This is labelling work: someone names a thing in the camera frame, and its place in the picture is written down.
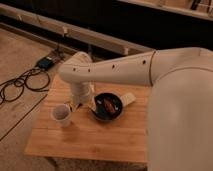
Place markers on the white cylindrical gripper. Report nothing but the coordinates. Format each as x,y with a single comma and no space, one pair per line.
82,93

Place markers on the black ceramic bowl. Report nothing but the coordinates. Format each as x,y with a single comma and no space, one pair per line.
108,107

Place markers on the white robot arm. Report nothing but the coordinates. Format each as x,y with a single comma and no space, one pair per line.
180,106

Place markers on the white paper cup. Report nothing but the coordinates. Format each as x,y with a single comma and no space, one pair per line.
62,114

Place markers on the white paper piece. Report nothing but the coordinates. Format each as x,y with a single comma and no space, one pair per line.
127,99

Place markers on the black power adapter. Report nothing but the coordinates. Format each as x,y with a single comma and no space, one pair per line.
45,63

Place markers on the wooden table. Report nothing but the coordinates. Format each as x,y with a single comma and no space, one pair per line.
124,139

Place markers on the long metal beam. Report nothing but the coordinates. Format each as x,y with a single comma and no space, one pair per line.
71,31

